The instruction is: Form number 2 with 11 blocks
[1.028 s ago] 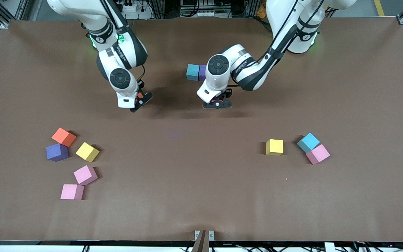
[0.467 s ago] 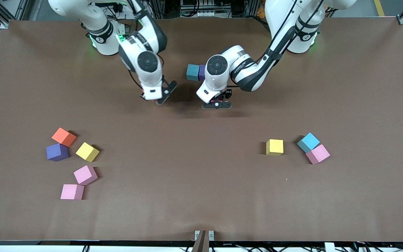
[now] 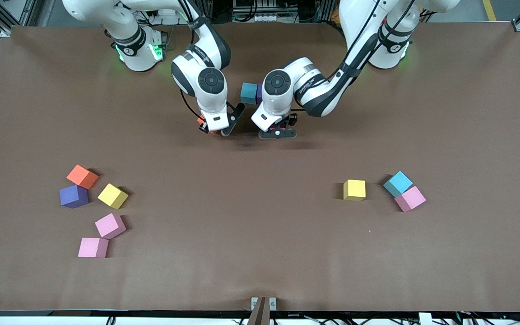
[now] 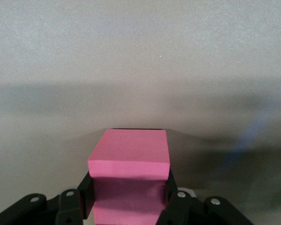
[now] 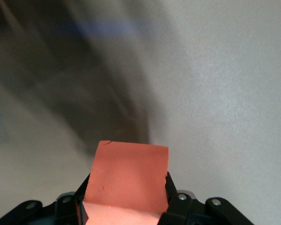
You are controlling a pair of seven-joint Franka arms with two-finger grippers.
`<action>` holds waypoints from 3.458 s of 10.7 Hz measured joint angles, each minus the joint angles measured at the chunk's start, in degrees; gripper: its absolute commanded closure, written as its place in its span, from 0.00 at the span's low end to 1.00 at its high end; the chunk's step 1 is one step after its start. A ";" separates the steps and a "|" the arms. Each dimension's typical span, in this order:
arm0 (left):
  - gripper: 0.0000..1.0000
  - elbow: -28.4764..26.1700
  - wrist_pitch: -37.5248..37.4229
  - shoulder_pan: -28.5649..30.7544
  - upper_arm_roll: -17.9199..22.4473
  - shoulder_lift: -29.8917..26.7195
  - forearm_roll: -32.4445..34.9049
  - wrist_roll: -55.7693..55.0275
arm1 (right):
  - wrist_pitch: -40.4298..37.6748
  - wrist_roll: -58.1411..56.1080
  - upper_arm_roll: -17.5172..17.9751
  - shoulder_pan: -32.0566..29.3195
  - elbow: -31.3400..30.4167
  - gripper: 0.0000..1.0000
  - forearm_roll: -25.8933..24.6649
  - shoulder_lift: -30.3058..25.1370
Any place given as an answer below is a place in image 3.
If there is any orange foam block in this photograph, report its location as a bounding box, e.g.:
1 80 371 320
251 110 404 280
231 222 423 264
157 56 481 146
197 116 221 135
66 164 99 190

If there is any blue foam block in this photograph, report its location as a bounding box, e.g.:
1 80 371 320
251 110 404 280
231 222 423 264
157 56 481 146
241 82 259 105
383 171 413 198

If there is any yellow foam block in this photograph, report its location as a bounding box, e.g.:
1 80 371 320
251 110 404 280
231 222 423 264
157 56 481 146
97 183 130 210
343 179 367 201

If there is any white power strip with plugs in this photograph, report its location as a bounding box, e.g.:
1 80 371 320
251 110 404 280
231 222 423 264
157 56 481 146
145 7 184 25

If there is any light pink foam block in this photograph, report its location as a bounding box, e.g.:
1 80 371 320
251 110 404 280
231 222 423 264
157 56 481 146
394 186 427 213
78 237 109 259
95 213 127 240

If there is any brown wooden strut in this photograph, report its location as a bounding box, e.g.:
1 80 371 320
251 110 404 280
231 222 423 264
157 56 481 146
246 297 271 325

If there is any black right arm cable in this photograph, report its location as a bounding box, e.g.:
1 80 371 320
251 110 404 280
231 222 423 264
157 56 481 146
179 90 200 120

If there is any metal table edge bracket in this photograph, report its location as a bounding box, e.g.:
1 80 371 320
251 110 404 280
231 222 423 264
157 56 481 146
251 297 277 312

